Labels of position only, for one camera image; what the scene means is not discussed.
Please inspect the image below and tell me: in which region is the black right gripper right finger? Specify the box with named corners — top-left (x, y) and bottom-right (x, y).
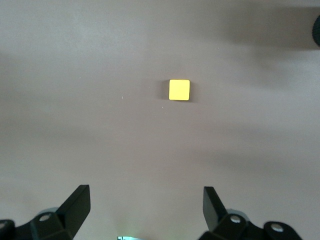
top-left (197, 186), bottom-right (305, 240)

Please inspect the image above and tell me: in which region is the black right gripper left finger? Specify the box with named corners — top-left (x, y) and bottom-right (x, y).
top-left (0, 184), bottom-right (91, 240)

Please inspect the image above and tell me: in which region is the yellow cube block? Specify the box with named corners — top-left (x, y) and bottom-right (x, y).
top-left (168, 79), bottom-right (191, 102)

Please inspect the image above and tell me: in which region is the black cylindrical pole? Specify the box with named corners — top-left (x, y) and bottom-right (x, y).
top-left (311, 14), bottom-right (320, 46)

